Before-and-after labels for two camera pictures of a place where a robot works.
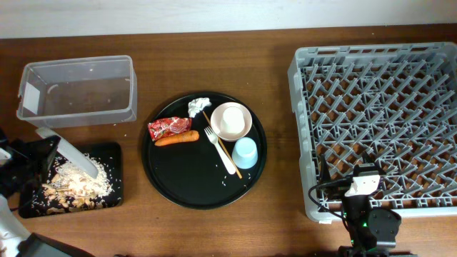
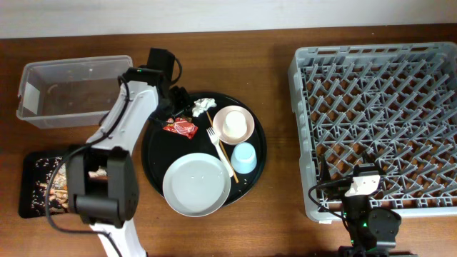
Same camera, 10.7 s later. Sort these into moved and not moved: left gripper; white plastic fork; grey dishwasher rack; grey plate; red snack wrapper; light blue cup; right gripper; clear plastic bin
Moved: red snack wrapper; left gripper; grey plate
Not moved: light blue cup; right gripper; white plastic fork; clear plastic bin; grey dishwasher rack
